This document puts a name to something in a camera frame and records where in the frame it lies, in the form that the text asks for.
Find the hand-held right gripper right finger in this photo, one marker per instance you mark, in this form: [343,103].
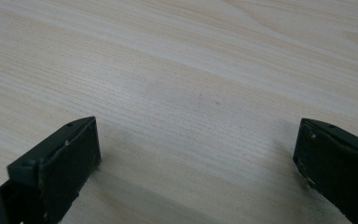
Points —
[335,165]

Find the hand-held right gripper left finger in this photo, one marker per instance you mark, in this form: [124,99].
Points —
[62,165]

